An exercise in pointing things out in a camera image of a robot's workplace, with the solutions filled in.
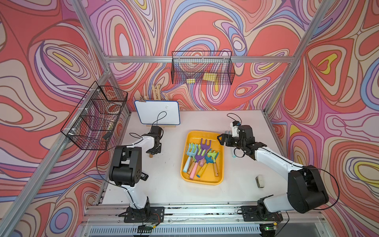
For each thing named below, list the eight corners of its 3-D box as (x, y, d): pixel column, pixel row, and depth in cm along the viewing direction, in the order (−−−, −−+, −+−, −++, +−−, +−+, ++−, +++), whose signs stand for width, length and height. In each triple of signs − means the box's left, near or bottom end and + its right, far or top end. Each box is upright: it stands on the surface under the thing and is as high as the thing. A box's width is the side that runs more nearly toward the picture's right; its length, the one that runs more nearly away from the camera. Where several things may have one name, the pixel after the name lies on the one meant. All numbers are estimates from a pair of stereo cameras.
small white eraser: (257, 187, 83) (259, 186, 81) (254, 176, 87) (256, 175, 85) (264, 187, 83) (266, 186, 81) (261, 176, 87) (262, 175, 85)
